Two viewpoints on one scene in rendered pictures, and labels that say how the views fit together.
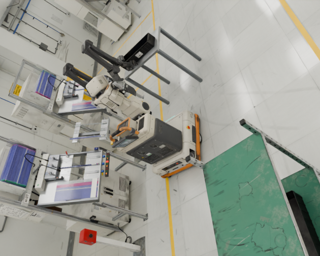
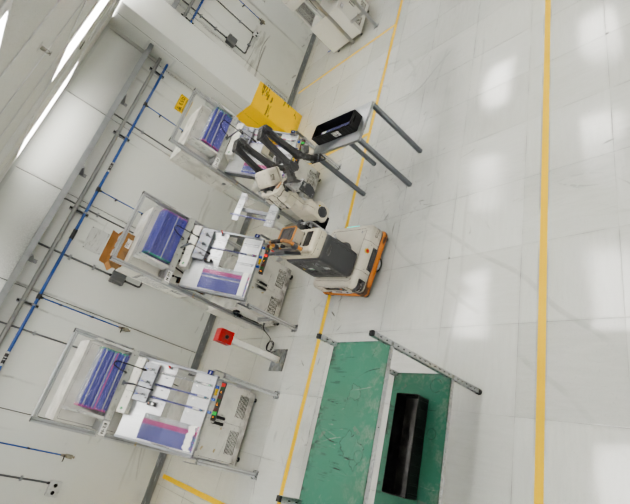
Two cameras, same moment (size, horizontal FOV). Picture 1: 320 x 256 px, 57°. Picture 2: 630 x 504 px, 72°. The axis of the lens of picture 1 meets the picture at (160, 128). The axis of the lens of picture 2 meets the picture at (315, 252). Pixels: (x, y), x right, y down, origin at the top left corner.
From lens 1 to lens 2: 1.16 m
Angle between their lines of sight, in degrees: 17
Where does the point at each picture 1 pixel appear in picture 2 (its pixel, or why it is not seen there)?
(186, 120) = (367, 240)
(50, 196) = (193, 279)
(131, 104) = (304, 208)
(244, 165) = (364, 368)
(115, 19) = (339, 20)
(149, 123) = (316, 242)
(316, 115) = (501, 306)
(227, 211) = (334, 404)
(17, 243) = (153, 303)
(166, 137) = (333, 261)
